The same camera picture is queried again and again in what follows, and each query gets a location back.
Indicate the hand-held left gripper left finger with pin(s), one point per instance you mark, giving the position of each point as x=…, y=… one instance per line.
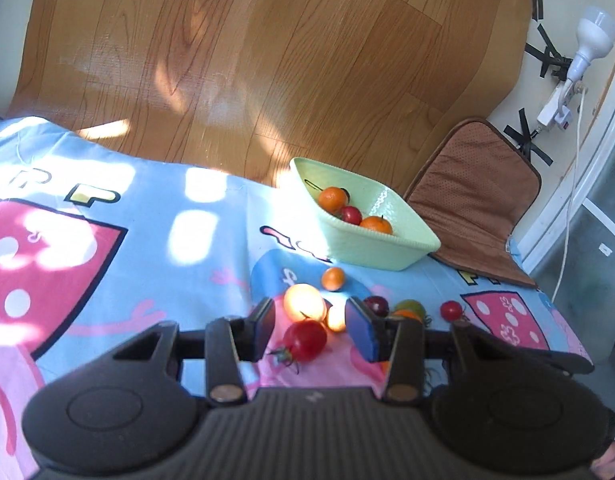
x=264, y=327

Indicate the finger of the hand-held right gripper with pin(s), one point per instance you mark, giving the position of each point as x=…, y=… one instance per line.
x=567, y=363

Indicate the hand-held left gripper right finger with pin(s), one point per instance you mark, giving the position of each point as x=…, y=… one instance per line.
x=361, y=330

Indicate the small orange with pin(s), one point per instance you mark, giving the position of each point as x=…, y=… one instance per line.
x=336, y=319

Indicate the large red tomato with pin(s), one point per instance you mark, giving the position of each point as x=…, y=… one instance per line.
x=306, y=340

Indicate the pale yellow round fruit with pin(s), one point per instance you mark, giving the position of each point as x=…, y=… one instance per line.
x=303, y=301

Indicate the green tomato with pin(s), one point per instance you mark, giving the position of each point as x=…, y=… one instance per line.
x=411, y=306

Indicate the light green plastic basket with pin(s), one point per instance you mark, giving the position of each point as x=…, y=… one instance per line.
x=367, y=255

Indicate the small orange tomato on blanket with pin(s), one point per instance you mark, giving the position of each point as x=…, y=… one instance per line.
x=333, y=279

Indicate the red cherry tomato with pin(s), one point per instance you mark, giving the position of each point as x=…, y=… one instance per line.
x=451, y=310

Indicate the blue pink printed blanket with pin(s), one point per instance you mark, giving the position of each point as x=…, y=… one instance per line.
x=197, y=260

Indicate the orange tomato right in basket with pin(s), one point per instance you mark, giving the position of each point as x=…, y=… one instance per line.
x=376, y=225

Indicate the orange tomato in basket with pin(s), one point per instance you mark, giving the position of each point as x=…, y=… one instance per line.
x=376, y=225
x=331, y=200

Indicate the orange tomato left in basket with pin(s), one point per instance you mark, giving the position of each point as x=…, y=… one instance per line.
x=331, y=200

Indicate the white framed glass door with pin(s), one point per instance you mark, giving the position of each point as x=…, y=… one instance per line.
x=597, y=220

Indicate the brown seat cushion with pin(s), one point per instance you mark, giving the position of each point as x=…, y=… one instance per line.
x=467, y=200

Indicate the black tape cross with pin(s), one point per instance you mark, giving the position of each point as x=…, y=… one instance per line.
x=547, y=55
x=527, y=140

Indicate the white power strip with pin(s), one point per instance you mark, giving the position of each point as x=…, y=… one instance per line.
x=555, y=107

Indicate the white light bulb lamp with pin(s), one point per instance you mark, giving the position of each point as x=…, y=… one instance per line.
x=595, y=30

